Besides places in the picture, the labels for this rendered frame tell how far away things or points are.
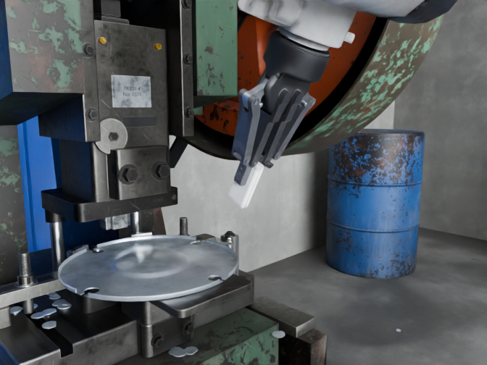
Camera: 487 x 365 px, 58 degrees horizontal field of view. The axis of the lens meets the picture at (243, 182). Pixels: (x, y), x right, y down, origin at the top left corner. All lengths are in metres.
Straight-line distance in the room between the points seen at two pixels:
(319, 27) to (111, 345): 0.55
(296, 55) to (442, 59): 3.51
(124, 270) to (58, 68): 0.31
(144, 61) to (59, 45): 0.17
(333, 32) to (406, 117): 3.59
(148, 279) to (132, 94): 0.30
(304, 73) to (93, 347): 0.50
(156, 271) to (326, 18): 0.44
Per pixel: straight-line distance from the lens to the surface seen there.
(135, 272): 0.72
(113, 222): 0.83
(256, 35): 1.05
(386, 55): 0.81
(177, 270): 0.73
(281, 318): 0.89
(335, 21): 0.51
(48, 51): 0.66
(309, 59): 0.52
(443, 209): 4.03
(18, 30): 0.65
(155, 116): 0.78
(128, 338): 0.76
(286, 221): 3.04
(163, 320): 0.75
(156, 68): 0.79
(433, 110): 4.00
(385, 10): 0.44
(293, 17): 0.50
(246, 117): 0.53
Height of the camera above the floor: 1.04
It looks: 10 degrees down
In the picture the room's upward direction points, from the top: straight up
